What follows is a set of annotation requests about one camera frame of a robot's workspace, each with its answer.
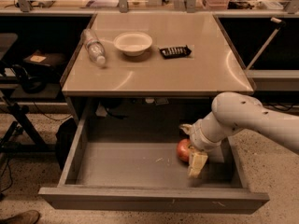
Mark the brown shoe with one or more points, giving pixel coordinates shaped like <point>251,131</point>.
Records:
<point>28,217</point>

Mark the white bowl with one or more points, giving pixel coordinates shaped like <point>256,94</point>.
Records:
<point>132,43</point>

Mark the black snack bag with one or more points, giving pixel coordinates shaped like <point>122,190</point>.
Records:
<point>175,52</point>

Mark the grey counter cabinet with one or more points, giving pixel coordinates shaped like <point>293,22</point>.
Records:
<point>211,68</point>

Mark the black headphones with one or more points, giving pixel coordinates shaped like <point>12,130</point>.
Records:
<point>28,84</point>

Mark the clear plastic water bottle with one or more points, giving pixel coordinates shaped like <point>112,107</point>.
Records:
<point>94,47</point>

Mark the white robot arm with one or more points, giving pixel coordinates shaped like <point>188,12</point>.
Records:
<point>231,113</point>

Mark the black bag on floor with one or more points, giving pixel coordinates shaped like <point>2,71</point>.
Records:
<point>64,136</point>

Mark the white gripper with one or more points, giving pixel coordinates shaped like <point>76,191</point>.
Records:
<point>197,134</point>

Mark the grey open drawer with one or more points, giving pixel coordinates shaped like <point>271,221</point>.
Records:
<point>126,160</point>

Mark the black box with label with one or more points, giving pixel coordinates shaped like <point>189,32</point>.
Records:
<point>42,62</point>

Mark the red apple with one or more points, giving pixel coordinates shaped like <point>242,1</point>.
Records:
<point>183,149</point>

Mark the white stick with handle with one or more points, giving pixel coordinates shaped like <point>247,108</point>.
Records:
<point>279,24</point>

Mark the black stand frame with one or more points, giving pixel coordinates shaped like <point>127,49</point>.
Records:
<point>21,119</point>

